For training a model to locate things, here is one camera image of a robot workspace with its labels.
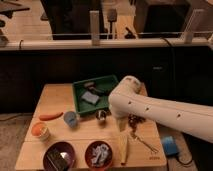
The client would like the crumpled grey foil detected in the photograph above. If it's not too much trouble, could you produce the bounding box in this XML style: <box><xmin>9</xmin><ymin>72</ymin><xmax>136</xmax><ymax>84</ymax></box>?
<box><xmin>91</xmin><ymin>144</ymin><xmax>109</xmax><ymax>167</ymax></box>

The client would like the green plastic tray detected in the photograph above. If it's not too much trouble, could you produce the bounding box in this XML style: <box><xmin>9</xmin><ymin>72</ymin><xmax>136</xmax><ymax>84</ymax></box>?
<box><xmin>73</xmin><ymin>75</ymin><xmax>118</xmax><ymax>117</ymax></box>

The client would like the wooden stand background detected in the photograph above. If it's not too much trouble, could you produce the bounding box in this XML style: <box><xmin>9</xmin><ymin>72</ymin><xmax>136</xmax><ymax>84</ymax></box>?
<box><xmin>115</xmin><ymin>15</ymin><xmax>138</xmax><ymax>39</ymax></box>

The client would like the blue object on floor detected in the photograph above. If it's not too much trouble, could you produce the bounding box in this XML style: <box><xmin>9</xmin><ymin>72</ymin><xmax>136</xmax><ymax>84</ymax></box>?
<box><xmin>161</xmin><ymin>136</ymin><xmax>179</xmax><ymax>156</ymax></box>

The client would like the black box in bowl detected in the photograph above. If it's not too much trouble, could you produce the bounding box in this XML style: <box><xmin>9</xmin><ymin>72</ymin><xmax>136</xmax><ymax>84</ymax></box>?
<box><xmin>47</xmin><ymin>149</ymin><xmax>69</xmax><ymax>171</ymax></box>

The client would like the dark brush in tray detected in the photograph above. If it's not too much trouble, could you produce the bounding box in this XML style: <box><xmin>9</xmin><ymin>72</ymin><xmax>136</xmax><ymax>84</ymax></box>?
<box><xmin>84</xmin><ymin>81</ymin><xmax>112</xmax><ymax>96</ymax></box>

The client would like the right grey post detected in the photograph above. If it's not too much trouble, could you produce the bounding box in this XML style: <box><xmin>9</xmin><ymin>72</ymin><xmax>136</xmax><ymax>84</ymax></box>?
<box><xmin>181</xmin><ymin>9</ymin><xmax>204</xmax><ymax>44</ymax></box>

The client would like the blue plastic cup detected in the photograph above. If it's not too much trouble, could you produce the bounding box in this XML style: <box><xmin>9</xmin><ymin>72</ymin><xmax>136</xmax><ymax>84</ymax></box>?
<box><xmin>63</xmin><ymin>111</ymin><xmax>78</xmax><ymax>128</ymax></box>

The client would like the red bowl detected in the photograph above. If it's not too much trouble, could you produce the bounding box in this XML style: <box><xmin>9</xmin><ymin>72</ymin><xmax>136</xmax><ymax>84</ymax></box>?
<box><xmin>85</xmin><ymin>141</ymin><xmax>113</xmax><ymax>171</ymax></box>

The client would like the orange ball in cup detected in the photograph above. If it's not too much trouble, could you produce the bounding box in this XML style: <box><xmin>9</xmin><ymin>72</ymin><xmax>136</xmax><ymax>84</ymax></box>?
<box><xmin>31</xmin><ymin>122</ymin><xmax>50</xmax><ymax>141</ymax></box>

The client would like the bunch of dark grapes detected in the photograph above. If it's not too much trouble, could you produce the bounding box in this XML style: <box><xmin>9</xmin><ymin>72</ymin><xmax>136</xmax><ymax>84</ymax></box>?
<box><xmin>128</xmin><ymin>114</ymin><xmax>145</xmax><ymax>129</ymax></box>

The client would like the left grey post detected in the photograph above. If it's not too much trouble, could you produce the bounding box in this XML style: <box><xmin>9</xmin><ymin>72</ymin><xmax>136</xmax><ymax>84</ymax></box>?
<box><xmin>90</xmin><ymin>10</ymin><xmax>100</xmax><ymax>46</ymax></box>

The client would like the purple bowl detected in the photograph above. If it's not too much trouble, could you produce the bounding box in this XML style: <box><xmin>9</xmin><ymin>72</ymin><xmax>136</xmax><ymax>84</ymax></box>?
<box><xmin>43</xmin><ymin>141</ymin><xmax>75</xmax><ymax>171</ymax></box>

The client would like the white rail bar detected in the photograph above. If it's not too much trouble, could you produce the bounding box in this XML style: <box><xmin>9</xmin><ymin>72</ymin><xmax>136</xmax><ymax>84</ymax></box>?
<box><xmin>0</xmin><ymin>37</ymin><xmax>210</xmax><ymax>51</ymax></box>

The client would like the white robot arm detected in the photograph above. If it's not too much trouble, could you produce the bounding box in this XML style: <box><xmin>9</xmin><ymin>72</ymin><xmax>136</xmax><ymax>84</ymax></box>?
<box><xmin>108</xmin><ymin>76</ymin><xmax>213</xmax><ymax>143</ymax></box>

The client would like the blue grey sponge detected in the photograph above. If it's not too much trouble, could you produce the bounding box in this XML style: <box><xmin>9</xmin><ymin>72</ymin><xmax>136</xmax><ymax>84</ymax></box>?
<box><xmin>81</xmin><ymin>91</ymin><xmax>100</xmax><ymax>105</ymax></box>

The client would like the grey post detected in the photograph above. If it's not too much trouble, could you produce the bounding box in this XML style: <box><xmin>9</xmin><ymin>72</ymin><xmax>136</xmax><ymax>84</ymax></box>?
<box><xmin>90</xmin><ymin>10</ymin><xmax>100</xmax><ymax>46</ymax></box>
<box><xmin>181</xmin><ymin>9</ymin><xmax>204</xmax><ymax>44</ymax></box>

